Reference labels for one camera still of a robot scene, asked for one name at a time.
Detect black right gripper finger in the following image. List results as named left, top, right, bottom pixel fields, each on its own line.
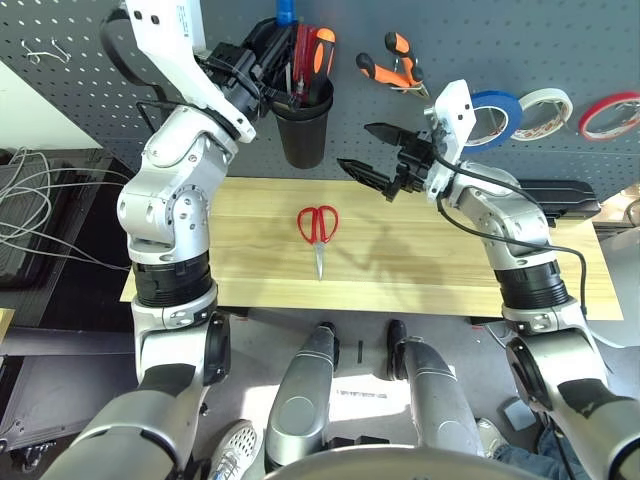
left=363, top=122, right=409, bottom=147
left=337, top=158, right=396, bottom=203

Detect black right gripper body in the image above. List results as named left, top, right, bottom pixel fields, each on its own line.
left=387, top=130, right=441, bottom=203

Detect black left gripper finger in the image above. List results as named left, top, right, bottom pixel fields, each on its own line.
left=247, top=18, right=292, bottom=57
left=259, top=49, right=286, bottom=89

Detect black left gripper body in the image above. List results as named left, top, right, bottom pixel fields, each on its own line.
left=199, top=42, right=274, bottom=119

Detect blue handled screwdriver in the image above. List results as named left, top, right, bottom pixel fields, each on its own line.
left=276, top=0, right=297, bottom=96

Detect orange black needle-nose pliers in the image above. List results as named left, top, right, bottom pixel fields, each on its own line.
left=355, top=31, right=431, bottom=99

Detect red handled scissors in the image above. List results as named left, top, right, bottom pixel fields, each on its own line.
left=297, top=204, right=340, bottom=281

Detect blue tape roll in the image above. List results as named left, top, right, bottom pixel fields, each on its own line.
left=462, top=89, right=525, bottom=154

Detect grey metal pegboard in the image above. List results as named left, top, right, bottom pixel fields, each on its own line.
left=0, top=0, right=640, bottom=201

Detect black plastic cup holder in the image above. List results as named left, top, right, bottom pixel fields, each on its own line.
left=269, top=78, right=335, bottom=169

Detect white tape roll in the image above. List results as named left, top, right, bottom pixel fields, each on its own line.
left=510, top=87, right=575, bottom=142

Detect black plastic tool case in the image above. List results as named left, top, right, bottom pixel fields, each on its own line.
left=517, top=178, right=601, bottom=229

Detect red tape roll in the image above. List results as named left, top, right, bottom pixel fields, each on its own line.
left=578, top=89, right=640, bottom=142

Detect silver left robot leg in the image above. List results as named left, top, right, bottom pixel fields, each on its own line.
left=264, top=322, right=341, bottom=471

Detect silver robot leg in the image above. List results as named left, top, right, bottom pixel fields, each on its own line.
left=387, top=319, right=484, bottom=456
left=264, top=322, right=341, bottom=471

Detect silver right robot leg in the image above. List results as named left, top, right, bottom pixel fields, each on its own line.
left=387, top=319, right=484, bottom=456

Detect grey foot pedal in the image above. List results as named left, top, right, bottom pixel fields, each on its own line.
left=501, top=397, right=534, bottom=431

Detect black equipment cabinet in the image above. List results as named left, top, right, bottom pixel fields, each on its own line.
left=0, top=147, right=134, bottom=326

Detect silver grey sneaker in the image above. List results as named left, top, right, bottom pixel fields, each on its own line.
left=477, top=417, right=509, bottom=459

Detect silver robot torso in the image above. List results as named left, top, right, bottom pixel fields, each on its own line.
left=264, top=444, right=546, bottom=480

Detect white mesh sneaker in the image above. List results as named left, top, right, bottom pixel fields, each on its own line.
left=207, top=419, right=264, bottom=480

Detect blue jeans leg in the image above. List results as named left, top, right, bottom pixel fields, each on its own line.
left=492, top=429, right=586, bottom=480

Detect dark flight case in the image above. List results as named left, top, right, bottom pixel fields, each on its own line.
left=0, top=344, right=141, bottom=466

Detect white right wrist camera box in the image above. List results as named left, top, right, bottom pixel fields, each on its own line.
left=423, top=79, right=476, bottom=201

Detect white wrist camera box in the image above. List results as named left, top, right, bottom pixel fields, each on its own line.
left=423, top=79, right=476, bottom=201
left=122, top=0, right=257, bottom=144

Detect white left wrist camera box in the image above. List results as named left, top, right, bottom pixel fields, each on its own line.
left=122, top=0, right=257, bottom=144

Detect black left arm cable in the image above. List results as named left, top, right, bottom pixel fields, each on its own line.
left=99, top=9, right=171, bottom=146

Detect silver wire pegboard hook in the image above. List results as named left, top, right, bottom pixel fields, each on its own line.
left=22, top=39, right=69, bottom=65

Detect grey cable bundle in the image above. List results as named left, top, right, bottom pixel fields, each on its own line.
left=0, top=147, right=131, bottom=274

